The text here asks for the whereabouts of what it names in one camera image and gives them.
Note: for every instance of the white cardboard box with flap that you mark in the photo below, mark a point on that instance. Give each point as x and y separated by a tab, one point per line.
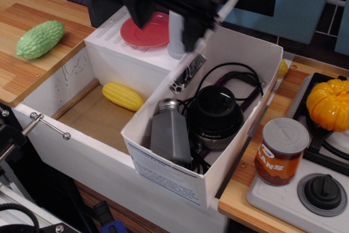
219	52

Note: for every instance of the red plate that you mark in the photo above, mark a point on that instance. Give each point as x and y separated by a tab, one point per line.
154	33

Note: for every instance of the yellow corn cob toy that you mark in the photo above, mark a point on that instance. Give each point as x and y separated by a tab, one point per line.
122	96

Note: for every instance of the black 3D mouse puck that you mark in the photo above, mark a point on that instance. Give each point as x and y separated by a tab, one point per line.
215	118

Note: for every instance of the grey square bottle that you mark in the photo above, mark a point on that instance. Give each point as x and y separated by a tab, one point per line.
169	135

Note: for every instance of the blue toy oven cabinet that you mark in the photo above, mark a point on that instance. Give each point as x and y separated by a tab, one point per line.
294	6

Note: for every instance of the green bitter melon toy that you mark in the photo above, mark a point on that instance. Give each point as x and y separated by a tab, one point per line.
40	39

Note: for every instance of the purple stethoscope tube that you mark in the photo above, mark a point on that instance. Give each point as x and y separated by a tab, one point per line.
199	164

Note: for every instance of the metal clamp screw bar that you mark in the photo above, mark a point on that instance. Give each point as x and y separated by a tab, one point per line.
39	118

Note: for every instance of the orange bean can toy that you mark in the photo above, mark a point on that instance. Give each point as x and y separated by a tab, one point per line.
281	150

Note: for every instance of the orange pumpkin toy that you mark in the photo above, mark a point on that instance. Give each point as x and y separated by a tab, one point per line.
327	105

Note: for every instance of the black stove knob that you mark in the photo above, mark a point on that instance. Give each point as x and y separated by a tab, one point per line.
322	195

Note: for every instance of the white toy stove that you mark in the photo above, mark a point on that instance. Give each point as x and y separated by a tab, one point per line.
302	169

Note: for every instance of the blue handled tool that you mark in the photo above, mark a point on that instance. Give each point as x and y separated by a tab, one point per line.
106	219

